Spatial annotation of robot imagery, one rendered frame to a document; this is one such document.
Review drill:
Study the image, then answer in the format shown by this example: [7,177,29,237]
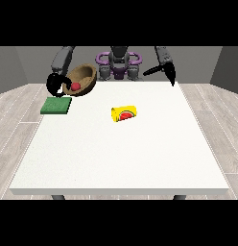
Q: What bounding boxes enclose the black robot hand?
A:
[46,72,73,99]
[142,61,177,87]

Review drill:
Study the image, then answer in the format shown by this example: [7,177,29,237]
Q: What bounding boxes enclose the brown wooden bowl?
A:
[62,62,98,97]

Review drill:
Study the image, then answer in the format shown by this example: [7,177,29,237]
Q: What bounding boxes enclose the green square pad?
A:
[39,96,73,115]

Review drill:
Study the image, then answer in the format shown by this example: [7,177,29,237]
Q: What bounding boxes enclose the yellow cup with melon print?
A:
[110,104,138,123]

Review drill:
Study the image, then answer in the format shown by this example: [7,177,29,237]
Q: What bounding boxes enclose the grey robot trunk purple rings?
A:
[95,46,144,82]

